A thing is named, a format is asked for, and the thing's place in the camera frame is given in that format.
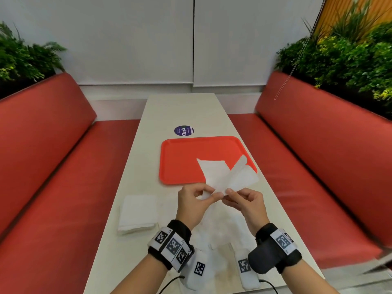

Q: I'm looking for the red padded bench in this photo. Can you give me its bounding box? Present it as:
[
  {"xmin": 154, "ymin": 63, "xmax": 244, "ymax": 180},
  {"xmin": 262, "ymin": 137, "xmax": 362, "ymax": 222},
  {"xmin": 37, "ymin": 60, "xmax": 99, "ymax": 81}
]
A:
[
  {"xmin": 0, "ymin": 72, "xmax": 141, "ymax": 294},
  {"xmin": 228, "ymin": 71, "xmax": 392, "ymax": 270}
]

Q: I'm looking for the white wrist camera unit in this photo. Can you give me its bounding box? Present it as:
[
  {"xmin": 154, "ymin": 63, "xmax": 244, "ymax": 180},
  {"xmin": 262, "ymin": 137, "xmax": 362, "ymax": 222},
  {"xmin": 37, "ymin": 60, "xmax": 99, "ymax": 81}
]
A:
[
  {"xmin": 183, "ymin": 248, "xmax": 209, "ymax": 291},
  {"xmin": 234, "ymin": 248, "xmax": 261, "ymax": 290}
]

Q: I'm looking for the stack of white napkins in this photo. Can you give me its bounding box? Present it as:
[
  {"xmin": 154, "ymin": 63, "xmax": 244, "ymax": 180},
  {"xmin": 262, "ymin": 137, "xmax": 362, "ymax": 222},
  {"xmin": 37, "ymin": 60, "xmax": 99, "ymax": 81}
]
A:
[{"xmin": 118, "ymin": 194, "xmax": 159, "ymax": 234}]

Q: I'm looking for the black cable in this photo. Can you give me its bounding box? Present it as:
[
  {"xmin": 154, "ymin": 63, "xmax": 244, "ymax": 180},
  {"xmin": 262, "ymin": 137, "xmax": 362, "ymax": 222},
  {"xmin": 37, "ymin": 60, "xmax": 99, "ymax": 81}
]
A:
[
  {"xmin": 152, "ymin": 275, "xmax": 185, "ymax": 294},
  {"xmin": 259, "ymin": 279, "xmax": 280, "ymax": 294}
]

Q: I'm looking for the green plant hedge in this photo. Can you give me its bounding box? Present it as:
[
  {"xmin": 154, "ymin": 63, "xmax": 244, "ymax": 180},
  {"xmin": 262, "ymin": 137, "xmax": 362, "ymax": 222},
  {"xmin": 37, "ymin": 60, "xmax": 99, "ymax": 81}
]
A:
[
  {"xmin": 0, "ymin": 21, "xmax": 67, "ymax": 100},
  {"xmin": 275, "ymin": 0, "xmax": 392, "ymax": 120}
]

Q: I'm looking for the red plastic tray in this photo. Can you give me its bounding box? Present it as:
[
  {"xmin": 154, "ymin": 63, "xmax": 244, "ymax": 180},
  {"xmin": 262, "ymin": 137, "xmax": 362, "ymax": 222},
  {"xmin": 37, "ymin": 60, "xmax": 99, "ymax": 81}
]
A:
[{"xmin": 159, "ymin": 136, "xmax": 258, "ymax": 185}]

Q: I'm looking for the person's left hand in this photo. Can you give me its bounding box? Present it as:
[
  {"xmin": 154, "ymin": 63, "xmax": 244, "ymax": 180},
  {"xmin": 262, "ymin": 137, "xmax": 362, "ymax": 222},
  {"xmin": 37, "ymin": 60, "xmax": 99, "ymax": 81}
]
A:
[{"xmin": 176, "ymin": 183, "xmax": 224, "ymax": 232}]

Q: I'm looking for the black marker wrist strap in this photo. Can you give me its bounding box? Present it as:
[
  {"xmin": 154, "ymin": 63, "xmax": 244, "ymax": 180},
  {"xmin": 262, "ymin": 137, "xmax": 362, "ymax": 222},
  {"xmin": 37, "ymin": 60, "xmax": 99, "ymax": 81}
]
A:
[
  {"xmin": 147, "ymin": 219, "xmax": 195, "ymax": 273},
  {"xmin": 247, "ymin": 223, "xmax": 303, "ymax": 275}
]

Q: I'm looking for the round purple sticker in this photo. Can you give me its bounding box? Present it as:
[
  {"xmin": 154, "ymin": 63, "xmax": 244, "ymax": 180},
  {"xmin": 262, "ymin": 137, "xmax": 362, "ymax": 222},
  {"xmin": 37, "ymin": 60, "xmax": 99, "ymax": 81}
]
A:
[{"xmin": 174, "ymin": 125, "xmax": 195, "ymax": 137}]

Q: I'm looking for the person's right hand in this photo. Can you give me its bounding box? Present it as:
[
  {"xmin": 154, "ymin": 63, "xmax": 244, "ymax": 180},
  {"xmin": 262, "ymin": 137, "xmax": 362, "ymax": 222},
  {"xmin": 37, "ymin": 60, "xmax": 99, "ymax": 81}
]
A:
[{"xmin": 220, "ymin": 188, "xmax": 270, "ymax": 236}]

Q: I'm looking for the person's left forearm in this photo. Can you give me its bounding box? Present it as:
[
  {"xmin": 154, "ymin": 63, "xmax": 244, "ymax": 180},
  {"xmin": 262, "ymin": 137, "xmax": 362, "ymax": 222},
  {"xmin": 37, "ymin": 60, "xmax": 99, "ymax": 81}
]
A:
[{"xmin": 110, "ymin": 250, "xmax": 173, "ymax": 294}]

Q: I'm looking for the person's right forearm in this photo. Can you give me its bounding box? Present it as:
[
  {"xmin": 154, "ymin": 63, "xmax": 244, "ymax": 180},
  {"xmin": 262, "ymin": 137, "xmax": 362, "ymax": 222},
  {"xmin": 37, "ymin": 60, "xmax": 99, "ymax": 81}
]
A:
[{"xmin": 279, "ymin": 259, "xmax": 329, "ymax": 294}]

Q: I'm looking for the thin hanging wire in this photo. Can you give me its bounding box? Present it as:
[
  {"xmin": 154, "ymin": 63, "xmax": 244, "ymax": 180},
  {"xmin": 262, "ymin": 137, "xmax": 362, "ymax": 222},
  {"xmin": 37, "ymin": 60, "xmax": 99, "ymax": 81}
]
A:
[{"xmin": 274, "ymin": 0, "xmax": 327, "ymax": 100}]

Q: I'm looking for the white paper napkin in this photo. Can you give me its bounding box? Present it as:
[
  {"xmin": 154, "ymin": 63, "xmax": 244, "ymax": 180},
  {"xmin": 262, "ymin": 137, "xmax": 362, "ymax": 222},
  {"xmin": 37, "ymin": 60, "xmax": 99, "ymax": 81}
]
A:
[{"xmin": 196, "ymin": 154, "xmax": 260, "ymax": 200}]

